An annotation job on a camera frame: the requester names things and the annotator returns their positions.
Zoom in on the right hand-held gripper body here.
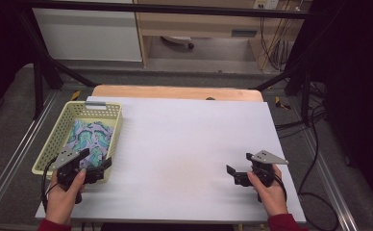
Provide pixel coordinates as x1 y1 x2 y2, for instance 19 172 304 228
233 149 289 204

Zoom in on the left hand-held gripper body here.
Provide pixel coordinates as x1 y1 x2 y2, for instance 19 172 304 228
52 147 106 205

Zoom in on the purple seahorse print cloth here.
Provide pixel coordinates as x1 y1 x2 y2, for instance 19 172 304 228
65 118 115 170

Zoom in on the yellow perforated plastic basket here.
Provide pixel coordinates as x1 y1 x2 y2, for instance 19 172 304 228
31 100 124 185

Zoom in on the person's right hand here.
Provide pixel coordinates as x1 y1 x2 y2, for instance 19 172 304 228
246 164 288 218

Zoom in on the person's left hand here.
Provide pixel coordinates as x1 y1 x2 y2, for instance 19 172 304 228
44 168 88 226

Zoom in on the wooden table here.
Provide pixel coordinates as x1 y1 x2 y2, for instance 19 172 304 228
91 84 265 103

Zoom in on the white cabinet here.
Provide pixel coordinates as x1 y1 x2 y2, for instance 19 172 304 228
31 0 143 63

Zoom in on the black curtain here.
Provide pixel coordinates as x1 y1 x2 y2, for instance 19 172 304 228
285 0 373 219

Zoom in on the office chair base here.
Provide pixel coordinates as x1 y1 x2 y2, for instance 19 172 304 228
160 35 195 51

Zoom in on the light wooden desk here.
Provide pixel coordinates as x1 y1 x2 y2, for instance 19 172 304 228
132 0 306 69

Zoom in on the white power strip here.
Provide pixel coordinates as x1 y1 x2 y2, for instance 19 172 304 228
252 0 281 11

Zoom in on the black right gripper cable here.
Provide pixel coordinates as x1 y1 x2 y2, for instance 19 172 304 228
273 175 288 204

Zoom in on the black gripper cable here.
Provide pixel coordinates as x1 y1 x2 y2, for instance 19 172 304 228
273 175 288 204
40 157 61 213

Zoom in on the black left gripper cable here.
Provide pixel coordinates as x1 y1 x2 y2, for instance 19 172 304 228
40 157 61 213

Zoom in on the black floor cable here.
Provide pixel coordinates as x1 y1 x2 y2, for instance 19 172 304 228
274 81 340 231

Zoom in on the aluminium floor rail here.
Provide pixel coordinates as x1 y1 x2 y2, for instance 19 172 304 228
0 90 59 219
289 95 360 231

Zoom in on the bundle of hanging cables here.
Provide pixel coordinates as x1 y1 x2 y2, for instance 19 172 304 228
259 9 299 72

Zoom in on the black metal frame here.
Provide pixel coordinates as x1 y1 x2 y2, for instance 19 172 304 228
12 0 323 120

